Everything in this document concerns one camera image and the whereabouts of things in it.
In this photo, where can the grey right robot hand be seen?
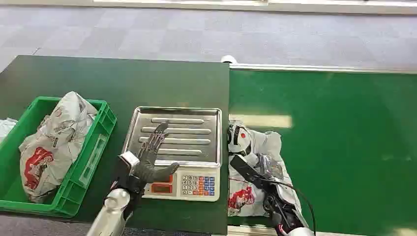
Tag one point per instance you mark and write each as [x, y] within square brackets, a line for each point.
[251, 172]

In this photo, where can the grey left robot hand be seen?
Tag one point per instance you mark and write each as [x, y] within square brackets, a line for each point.
[147, 169]

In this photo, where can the white parcel bag red print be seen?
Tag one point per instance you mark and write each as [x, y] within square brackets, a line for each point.
[52, 146]
[247, 198]

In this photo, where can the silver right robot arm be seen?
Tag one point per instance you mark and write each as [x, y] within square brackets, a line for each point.
[283, 211]

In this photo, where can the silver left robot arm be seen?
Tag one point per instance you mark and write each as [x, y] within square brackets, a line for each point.
[110, 211]

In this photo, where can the white electronic scale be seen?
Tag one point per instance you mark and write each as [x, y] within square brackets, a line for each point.
[195, 187]

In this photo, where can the steel weighing tray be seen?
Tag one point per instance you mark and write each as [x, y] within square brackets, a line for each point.
[192, 136]

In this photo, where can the green plastic crate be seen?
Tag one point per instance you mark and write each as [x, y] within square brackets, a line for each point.
[70, 192]

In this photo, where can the green conveyor belt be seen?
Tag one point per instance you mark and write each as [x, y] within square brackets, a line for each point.
[342, 146]

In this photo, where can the white round roller cap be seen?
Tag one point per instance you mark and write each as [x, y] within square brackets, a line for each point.
[228, 59]

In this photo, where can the white plastic bag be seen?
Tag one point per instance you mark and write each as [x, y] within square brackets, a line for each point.
[6, 128]

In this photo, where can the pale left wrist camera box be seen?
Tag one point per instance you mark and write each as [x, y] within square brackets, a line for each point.
[129, 159]

